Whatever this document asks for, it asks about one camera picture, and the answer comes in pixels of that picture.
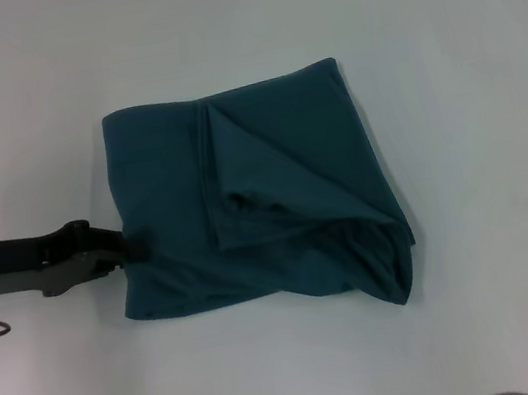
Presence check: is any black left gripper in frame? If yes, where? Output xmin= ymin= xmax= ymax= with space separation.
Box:
xmin=0 ymin=207 xmax=158 ymax=308

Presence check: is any teal t-shirt with FREE print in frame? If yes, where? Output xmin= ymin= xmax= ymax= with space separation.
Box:
xmin=87 ymin=48 xmax=428 ymax=354

